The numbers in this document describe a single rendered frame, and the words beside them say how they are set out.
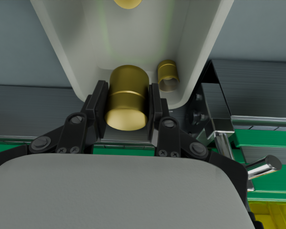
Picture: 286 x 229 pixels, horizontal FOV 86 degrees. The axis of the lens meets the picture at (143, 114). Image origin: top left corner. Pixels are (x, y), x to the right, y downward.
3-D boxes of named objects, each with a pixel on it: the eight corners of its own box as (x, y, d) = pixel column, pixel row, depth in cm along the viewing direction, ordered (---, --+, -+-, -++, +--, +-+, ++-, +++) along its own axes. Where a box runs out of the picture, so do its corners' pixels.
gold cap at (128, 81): (107, 62, 12) (98, 105, 10) (150, 65, 13) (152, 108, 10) (112, 92, 15) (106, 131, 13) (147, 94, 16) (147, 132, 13)
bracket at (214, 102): (181, 115, 32) (185, 147, 28) (196, 82, 24) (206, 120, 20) (198, 116, 32) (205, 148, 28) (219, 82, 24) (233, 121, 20)
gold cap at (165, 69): (165, 73, 23) (164, 55, 25) (153, 87, 25) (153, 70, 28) (184, 82, 24) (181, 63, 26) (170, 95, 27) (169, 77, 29)
